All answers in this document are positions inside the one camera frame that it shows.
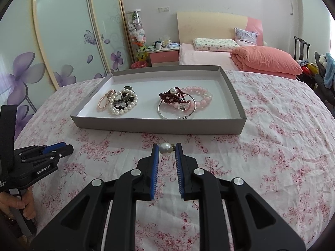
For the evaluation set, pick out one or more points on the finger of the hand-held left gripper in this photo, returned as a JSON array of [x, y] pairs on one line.
[[52, 146], [62, 153]]

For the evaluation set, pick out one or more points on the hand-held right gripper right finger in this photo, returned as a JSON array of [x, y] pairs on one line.
[[179, 172]]

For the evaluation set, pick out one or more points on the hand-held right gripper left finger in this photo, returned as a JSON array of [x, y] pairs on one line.
[[155, 172]]

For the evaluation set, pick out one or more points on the white pearl earring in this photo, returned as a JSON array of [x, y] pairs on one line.
[[172, 91], [165, 148]]

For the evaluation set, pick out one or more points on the thin silver bangle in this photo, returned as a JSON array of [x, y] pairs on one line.
[[186, 117]]

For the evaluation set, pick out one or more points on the grey cardboard tray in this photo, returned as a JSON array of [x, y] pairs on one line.
[[146, 81]]

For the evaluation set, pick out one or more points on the person's left hand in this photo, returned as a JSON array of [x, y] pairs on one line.
[[30, 204]]

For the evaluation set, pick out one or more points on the pink floral bedsheet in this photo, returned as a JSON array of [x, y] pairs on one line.
[[261, 162]]

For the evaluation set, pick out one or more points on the red trash bin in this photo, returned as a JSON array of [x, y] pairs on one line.
[[138, 65]]

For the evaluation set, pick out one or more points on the pink and beige nightstand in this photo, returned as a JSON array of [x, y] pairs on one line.
[[163, 57]]

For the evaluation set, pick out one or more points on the floral sliding wardrobe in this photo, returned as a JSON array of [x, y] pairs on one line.
[[65, 31]]

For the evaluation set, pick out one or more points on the pink bed mattress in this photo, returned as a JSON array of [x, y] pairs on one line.
[[199, 57]]

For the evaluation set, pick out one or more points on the floral print pillow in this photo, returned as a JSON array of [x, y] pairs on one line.
[[214, 44]]

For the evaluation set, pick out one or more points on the clear plush toy tube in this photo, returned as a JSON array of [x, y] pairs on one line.
[[137, 34]]

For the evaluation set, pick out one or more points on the salmon pink duvet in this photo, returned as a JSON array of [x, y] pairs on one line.
[[264, 60]]

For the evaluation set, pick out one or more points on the beige and pink headboard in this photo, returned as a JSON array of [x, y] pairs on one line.
[[209, 26]]

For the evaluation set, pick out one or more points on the small lilac cushion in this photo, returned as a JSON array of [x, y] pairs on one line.
[[246, 36]]

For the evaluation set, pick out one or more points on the red and yellow toys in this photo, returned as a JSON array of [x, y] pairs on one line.
[[308, 69]]

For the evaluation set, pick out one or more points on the dark swivel chair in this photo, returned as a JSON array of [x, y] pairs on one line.
[[320, 83]]

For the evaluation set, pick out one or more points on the black wooden chair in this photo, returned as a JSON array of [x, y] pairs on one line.
[[301, 48]]

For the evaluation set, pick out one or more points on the blue plush garment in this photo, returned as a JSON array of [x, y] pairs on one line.
[[329, 70]]

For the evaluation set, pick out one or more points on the air conditioner pipe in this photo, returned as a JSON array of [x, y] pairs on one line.
[[291, 0]]

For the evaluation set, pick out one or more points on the white wall socket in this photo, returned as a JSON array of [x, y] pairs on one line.
[[163, 9]]

